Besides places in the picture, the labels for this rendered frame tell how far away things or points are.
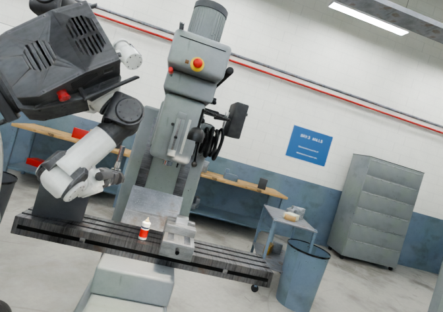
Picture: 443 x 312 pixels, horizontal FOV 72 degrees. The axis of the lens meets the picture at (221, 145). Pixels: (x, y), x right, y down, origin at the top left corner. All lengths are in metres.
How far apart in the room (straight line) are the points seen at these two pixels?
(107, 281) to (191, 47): 1.06
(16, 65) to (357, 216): 5.92
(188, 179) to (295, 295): 2.04
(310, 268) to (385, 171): 3.44
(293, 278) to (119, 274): 2.37
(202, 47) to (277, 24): 5.09
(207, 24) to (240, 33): 4.37
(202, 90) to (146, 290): 0.92
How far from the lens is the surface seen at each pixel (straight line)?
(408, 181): 6.80
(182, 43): 1.38
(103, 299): 1.49
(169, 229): 1.55
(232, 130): 1.79
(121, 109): 0.99
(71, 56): 0.96
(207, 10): 1.84
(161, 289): 1.48
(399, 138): 7.48
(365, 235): 6.51
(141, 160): 1.94
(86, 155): 1.00
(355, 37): 7.08
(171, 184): 1.95
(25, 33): 1.02
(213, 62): 1.37
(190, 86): 1.44
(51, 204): 1.65
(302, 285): 3.53
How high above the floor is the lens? 1.47
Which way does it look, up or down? 1 degrees down
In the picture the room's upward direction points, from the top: 16 degrees clockwise
